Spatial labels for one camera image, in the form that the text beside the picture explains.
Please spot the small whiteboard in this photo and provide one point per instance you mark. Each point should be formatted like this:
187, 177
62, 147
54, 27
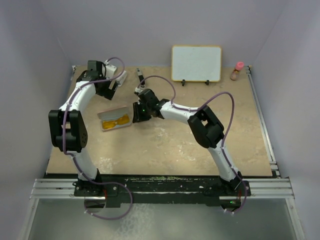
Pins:
196, 63

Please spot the pink glasses case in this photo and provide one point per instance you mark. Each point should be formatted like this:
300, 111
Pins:
113, 114

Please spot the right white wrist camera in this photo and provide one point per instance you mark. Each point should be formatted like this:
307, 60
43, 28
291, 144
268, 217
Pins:
137, 91

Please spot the white stapler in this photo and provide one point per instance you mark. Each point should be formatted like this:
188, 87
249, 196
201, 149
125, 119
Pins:
120, 80

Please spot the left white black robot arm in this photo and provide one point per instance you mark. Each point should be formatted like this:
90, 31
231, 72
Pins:
67, 127

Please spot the orange sunglasses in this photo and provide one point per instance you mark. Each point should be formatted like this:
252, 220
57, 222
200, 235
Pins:
110, 124

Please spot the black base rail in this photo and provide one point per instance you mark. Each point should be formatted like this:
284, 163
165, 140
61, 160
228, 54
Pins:
117, 189

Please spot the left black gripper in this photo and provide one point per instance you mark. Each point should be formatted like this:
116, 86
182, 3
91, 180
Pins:
108, 93

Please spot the aluminium frame rail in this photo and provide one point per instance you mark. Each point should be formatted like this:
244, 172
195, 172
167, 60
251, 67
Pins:
164, 147

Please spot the pink capped small bottle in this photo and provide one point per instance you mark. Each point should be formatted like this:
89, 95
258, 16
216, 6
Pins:
236, 71

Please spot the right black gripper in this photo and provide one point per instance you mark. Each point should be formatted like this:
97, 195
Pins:
137, 116

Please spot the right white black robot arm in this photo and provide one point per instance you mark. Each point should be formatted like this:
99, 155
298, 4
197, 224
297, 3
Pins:
205, 126

